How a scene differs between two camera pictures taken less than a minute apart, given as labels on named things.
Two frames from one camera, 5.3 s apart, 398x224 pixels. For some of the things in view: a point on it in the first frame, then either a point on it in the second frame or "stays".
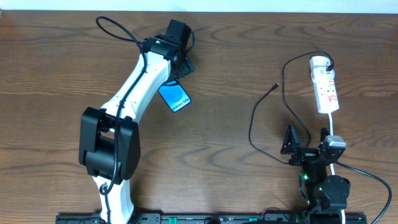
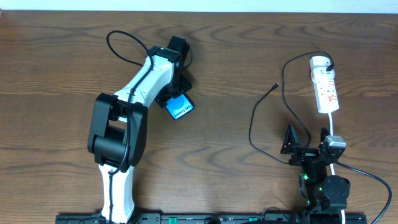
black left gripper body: x=188 y=66 -> x=170 y=98
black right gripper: x=306 y=154 stays
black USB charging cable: x=289 y=105 stays
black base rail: x=212 y=218 stays
